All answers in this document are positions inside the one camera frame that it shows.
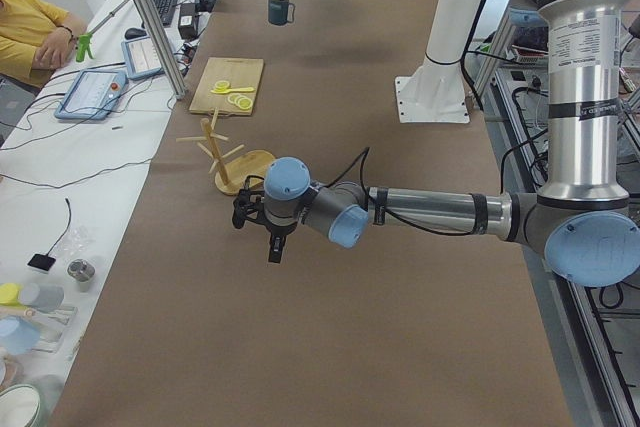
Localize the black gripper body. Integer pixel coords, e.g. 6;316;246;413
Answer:
265;220;295;238

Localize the blue mug with green inside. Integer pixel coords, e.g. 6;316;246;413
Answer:
268;0;296;26

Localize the wooden cup storage rack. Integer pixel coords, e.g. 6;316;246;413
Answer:
176;108;275;196

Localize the grey cup lying down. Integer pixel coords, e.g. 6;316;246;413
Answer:
18;283;64;313

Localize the yellow cup lying down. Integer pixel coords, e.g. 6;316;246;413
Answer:
0;283;22;306

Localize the light blue cup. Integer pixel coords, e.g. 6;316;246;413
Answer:
0;316;40;355

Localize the wooden cutting board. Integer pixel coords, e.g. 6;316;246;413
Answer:
189;57;264;116

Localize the black power adapter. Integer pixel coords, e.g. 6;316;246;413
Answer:
178;3;199;40

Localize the yellow plastic knife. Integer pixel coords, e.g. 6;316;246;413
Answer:
210;87;255;95

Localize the lemon slice near knife tip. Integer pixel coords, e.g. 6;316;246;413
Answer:
212;80;231;93

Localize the middle lemon slice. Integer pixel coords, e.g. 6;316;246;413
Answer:
228;95;251;108

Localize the black computer mouse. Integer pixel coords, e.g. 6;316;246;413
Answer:
124;28;147;40

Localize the far blue teach pendant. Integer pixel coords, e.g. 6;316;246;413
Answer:
121;36;163;80

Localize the blue teach pendant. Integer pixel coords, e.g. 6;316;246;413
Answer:
54;69;128;121
121;36;163;80

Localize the small metal cylinder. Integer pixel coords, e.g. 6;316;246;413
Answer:
67;259;96;292

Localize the green plastic clamp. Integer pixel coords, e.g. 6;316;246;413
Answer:
75;33;94;63

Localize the near blue teach pendant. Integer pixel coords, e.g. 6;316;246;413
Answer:
54;69;128;121

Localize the small black pad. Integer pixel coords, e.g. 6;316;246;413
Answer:
27;253;56;273

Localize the person in yellow shirt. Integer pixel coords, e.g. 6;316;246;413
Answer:
1;0;88;90

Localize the white bowl green rim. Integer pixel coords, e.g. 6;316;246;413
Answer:
0;384;46;427

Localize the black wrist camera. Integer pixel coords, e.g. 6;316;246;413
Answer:
232;188;266;229

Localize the silver aluminium frame post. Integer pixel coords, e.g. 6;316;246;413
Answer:
133;0;186;100

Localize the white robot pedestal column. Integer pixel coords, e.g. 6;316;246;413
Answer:
395;0;482;124

